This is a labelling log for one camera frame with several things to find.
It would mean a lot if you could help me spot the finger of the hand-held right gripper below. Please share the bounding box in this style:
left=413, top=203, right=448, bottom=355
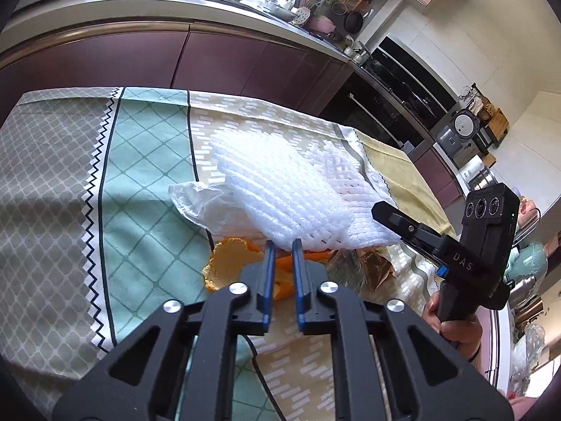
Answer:
left=371, top=201, right=448, bottom=264

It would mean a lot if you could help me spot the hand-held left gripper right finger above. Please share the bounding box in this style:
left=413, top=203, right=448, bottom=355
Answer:
left=292, top=239, right=513, bottom=421

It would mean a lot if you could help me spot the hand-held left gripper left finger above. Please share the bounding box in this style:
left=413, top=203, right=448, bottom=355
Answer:
left=53, top=241, right=277, bottom=421

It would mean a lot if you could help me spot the orange peel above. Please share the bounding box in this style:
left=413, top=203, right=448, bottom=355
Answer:
left=203, top=237, right=336, bottom=304

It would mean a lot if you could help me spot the gold foil wrapper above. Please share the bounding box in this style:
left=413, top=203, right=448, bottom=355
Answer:
left=356, top=247, right=398, bottom=293

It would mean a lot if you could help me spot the white foam fruit net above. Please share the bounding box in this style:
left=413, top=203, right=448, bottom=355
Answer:
left=209, top=129, right=357, bottom=252
left=313, top=140, right=402, bottom=248

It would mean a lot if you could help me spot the white plastic bag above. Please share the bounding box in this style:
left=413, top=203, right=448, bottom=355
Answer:
left=169, top=181, right=237, bottom=233

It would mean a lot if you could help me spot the person's right hand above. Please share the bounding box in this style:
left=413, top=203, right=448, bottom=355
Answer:
left=423, top=291, right=483, bottom=363

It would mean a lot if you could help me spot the teal ceramic jar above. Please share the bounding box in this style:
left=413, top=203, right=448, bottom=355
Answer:
left=507, top=242, right=549, bottom=282

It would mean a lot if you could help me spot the purple kitchen base cabinet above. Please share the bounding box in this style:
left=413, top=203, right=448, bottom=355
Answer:
left=411, top=147, right=466, bottom=213
left=0, top=21, right=357, bottom=129

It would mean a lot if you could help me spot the white appliance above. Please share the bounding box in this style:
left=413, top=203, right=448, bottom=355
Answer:
left=466, top=157, right=497, bottom=190

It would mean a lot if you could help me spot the silver rice cooker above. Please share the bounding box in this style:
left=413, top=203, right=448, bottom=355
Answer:
left=437, top=109, right=484, bottom=159

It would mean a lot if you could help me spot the black built-in oven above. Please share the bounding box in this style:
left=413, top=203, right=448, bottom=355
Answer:
left=319, top=68, right=429, bottom=153

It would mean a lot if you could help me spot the clear plastic bag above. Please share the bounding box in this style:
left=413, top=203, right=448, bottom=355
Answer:
left=512, top=321, right=549, bottom=389

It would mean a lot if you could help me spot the patterned tablecloth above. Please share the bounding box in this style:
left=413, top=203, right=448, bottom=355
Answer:
left=0, top=87, right=457, bottom=421

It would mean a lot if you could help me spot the black glass stove panel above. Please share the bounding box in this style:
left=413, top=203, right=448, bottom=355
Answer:
left=369, top=35, right=461, bottom=117

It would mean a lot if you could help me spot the black frying pan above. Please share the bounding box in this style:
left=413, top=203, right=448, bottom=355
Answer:
left=344, top=11, right=365, bottom=34

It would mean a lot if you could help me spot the pink pot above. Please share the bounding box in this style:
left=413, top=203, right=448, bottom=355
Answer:
left=307, top=16, right=337, bottom=36

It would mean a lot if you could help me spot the grey kitchen countertop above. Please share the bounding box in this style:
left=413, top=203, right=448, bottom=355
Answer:
left=0, top=0, right=365, bottom=71

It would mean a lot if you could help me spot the black cable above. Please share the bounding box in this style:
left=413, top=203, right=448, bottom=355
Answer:
left=242, top=334, right=284, bottom=421

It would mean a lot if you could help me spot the black wire rack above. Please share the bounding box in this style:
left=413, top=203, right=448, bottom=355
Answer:
left=459, top=82, right=510, bottom=143

